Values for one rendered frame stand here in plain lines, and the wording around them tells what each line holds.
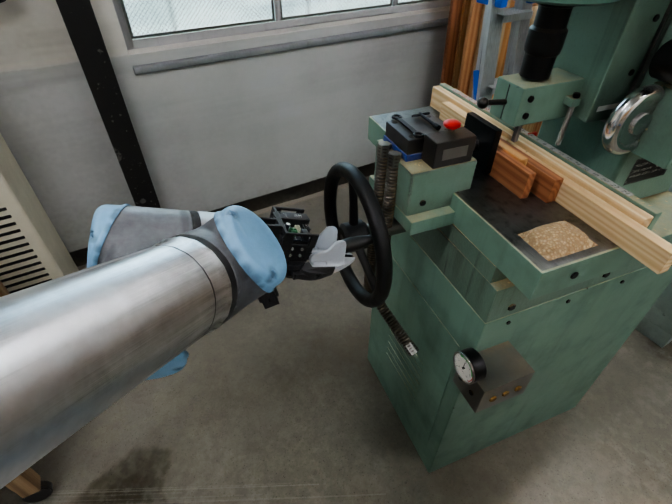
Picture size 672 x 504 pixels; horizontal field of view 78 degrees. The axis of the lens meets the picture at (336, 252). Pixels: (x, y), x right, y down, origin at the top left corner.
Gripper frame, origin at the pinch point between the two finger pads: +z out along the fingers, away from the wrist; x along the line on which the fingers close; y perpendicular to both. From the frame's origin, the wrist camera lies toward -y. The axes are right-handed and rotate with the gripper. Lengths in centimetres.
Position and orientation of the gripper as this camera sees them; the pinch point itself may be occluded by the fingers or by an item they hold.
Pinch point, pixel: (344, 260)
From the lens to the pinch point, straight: 69.4
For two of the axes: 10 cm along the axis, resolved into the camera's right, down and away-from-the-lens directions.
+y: 3.3, -7.9, -5.2
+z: 8.7, 0.4, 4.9
